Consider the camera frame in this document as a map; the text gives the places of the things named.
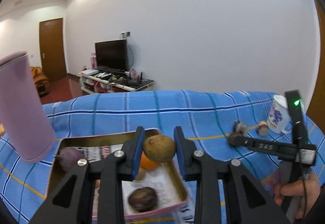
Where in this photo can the dark cylindrical tin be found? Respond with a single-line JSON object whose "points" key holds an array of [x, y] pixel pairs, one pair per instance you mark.
{"points": [[240, 127]]}

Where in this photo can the orange tangerine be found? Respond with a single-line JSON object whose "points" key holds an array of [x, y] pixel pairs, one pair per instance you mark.
{"points": [[148, 164]]}

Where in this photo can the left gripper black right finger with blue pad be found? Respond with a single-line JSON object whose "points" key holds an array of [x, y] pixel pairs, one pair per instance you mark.
{"points": [[246, 201]]}

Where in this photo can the white printed enamel mug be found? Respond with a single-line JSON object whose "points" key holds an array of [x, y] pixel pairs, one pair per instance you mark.
{"points": [[278, 116]]}

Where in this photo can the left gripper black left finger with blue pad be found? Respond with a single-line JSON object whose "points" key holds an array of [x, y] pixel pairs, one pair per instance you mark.
{"points": [[72, 200]]}

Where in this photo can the person's right hand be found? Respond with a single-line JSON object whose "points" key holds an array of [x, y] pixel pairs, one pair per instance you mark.
{"points": [[309, 192]]}

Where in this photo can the brown wooden door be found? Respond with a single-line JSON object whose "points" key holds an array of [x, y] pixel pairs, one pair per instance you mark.
{"points": [[52, 49]]}

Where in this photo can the black wifi router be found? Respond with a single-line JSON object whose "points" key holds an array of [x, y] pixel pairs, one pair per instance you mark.
{"points": [[134, 78]]}

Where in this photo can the blue plaid towel cloth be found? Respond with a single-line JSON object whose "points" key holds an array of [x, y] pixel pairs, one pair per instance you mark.
{"points": [[205, 118]]}

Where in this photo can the white TV stand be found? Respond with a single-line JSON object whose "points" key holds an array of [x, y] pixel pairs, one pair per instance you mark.
{"points": [[110, 83]]}

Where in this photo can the pink box beside television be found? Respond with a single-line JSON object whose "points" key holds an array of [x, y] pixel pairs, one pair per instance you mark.
{"points": [[93, 60]]}

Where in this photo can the pink metal tray box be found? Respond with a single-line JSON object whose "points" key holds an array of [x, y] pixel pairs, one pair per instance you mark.
{"points": [[164, 179]]}

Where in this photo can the large purple round fruit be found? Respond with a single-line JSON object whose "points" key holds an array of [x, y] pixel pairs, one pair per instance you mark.
{"points": [[68, 157]]}

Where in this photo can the lilac thermos bottle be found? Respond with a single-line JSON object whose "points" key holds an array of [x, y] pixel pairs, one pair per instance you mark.
{"points": [[22, 115]]}

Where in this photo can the brown kiwi fruit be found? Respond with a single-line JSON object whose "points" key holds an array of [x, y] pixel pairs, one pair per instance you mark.
{"points": [[159, 148]]}

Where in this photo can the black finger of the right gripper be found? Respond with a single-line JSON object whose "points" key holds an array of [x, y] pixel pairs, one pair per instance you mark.
{"points": [[281, 150]]}

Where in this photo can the dark brown passion fruit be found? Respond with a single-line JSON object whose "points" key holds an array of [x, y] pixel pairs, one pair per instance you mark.
{"points": [[231, 138]]}

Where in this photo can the small olive-brown fruit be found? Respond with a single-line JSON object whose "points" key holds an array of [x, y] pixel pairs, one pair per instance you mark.
{"points": [[141, 174]]}

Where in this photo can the orange brown sofa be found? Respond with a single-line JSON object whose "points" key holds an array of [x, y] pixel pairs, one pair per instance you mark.
{"points": [[41, 82]]}

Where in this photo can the black flat television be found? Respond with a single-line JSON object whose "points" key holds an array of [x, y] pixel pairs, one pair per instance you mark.
{"points": [[112, 55]]}

